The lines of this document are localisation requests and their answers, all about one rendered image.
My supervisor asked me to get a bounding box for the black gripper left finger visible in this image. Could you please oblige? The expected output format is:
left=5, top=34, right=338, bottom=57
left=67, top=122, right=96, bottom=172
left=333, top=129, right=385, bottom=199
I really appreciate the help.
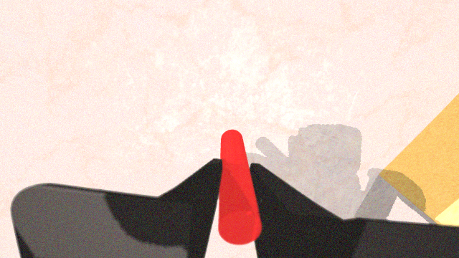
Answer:
left=10, top=158, right=223, bottom=258

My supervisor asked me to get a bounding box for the red peg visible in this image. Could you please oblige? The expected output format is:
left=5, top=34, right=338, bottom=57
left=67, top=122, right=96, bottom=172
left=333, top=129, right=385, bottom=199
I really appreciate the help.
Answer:
left=218, top=130, right=261, bottom=245

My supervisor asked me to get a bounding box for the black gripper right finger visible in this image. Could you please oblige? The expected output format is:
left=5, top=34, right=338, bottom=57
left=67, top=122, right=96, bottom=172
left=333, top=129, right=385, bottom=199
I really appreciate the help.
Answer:
left=250, top=163, right=459, bottom=258

